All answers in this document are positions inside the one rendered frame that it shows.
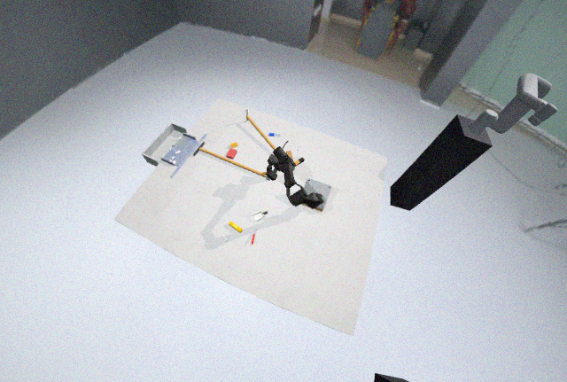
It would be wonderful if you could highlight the red rectangular block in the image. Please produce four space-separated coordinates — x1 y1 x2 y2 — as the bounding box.
226 148 237 159

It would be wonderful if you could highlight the long tan scraper with black blade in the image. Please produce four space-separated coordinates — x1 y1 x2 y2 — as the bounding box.
192 141 272 181

